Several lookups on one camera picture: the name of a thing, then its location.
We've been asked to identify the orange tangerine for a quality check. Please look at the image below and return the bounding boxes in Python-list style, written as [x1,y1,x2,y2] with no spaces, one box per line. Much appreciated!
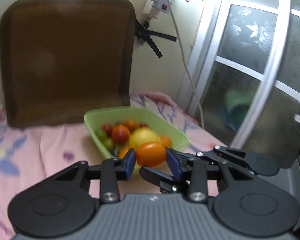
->
[160,135,173,148]

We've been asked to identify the white power strip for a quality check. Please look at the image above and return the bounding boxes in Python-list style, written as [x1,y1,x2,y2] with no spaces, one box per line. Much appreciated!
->
[142,0,177,21]

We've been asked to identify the red cherry tomato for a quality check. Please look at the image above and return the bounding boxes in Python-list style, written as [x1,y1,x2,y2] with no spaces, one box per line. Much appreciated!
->
[111,125,130,144]

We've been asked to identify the black tape strips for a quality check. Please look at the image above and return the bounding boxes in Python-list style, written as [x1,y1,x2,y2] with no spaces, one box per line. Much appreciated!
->
[135,20,177,59]

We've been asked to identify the white framed glass door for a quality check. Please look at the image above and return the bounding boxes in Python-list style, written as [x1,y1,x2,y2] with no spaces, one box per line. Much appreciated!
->
[177,0,300,168]

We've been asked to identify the red tomato in pile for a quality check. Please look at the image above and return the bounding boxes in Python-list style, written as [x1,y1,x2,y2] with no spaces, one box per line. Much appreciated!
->
[101,124,113,137]

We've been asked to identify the orange tomato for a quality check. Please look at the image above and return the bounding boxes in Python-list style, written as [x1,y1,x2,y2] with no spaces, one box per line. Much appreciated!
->
[135,142,167,168]

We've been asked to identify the green tomato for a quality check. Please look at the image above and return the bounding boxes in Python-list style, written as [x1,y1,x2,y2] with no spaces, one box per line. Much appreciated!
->
[102,138,115,152]

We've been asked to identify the white power cable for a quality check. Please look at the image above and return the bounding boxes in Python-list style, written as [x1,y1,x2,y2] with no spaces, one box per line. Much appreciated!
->
[165,0,205,129]

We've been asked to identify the yellow lemon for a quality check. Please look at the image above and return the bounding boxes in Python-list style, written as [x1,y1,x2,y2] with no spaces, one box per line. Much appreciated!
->
[128,127,162,148]

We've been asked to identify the pink floral bedsheet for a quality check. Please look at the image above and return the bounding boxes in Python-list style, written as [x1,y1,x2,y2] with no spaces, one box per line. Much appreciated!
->
[0,92,220,239]

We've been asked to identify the green plastic basin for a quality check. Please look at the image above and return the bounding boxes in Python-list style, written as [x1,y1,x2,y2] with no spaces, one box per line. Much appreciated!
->
[84,107,190,159]

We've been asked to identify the brown seat cushion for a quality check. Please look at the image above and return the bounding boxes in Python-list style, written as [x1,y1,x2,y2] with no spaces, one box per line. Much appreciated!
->
[0,0,135,128]

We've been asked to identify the orange fruit in pile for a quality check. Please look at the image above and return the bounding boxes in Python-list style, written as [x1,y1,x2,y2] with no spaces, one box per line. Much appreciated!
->
[125,119,138,132]

